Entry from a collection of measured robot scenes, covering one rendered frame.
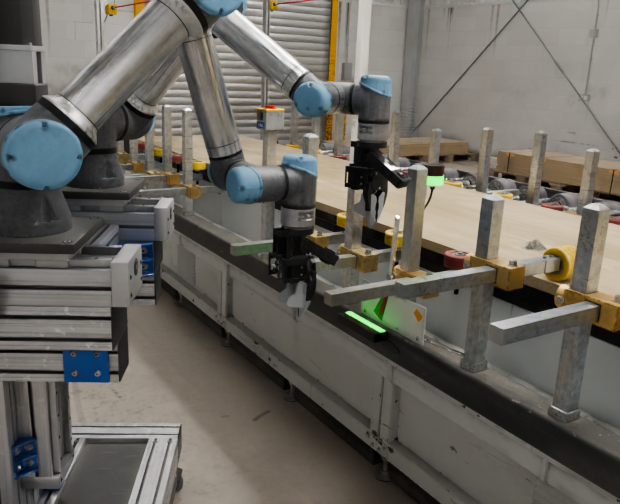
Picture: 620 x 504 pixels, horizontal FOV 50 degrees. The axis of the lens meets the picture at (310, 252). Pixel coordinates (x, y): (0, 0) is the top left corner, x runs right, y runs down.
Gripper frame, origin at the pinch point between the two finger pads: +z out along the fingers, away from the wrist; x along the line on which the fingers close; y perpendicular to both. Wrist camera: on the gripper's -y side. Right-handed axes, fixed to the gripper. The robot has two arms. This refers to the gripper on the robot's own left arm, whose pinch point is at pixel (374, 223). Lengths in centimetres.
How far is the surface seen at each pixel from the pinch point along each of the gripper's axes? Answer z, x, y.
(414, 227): 0.8, -7.2, -7.3
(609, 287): 9, -21, -51
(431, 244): 10.4, -29.1, -1.4
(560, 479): 44, 8, -54
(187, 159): 4, -59, 134
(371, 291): 14.3, 8.3, -5.6
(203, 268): 68, -95, 162
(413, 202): -5.5, -6.7, -6.7
